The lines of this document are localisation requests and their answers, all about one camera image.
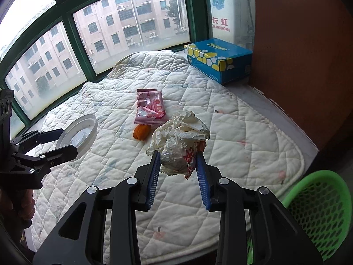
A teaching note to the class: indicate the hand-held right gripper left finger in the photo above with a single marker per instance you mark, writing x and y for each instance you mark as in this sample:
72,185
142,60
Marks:
154,176

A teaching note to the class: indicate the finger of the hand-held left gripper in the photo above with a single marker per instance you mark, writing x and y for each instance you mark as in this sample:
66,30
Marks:
35,138
58,154

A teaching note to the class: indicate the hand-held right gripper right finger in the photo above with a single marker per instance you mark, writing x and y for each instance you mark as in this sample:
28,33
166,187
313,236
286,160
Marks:
202,182

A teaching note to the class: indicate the white plastic lid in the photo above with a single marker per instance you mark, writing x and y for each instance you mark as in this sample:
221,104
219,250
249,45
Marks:
78,134

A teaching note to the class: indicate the white paper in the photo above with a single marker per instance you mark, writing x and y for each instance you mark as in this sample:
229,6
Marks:
176,140

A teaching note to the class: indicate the green plastic basket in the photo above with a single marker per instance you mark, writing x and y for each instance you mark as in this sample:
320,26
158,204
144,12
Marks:
320,212

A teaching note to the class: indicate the person's left hand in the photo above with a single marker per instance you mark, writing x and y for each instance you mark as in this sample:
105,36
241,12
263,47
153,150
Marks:
23,204

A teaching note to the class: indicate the orange peel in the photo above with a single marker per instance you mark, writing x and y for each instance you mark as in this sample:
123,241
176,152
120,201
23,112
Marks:
141,132

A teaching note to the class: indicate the white quilted mat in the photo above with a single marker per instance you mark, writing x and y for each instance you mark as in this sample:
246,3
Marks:
234,132

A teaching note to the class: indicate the pink snack wrapper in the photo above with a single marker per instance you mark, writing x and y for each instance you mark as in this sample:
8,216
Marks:
150,106

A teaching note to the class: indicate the blue tissue box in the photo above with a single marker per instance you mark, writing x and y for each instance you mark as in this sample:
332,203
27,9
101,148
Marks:
217,58

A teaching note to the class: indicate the pink apartment building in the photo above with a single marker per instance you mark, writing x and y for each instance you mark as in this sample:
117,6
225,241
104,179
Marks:
115,27

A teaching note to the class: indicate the brown wooden cabinet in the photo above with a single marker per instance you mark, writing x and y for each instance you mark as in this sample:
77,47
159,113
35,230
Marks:
303,60

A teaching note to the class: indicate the green tree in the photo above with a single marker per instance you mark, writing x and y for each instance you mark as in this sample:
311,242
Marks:
173,12

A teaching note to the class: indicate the white louvered unit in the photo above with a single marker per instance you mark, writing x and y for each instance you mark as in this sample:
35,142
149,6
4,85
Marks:
182,8

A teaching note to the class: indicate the white printed air conditioner unit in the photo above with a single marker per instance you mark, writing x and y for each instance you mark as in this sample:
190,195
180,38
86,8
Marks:
223,8

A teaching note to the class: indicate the green window frame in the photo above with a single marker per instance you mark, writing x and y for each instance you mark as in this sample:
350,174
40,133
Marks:
197,19

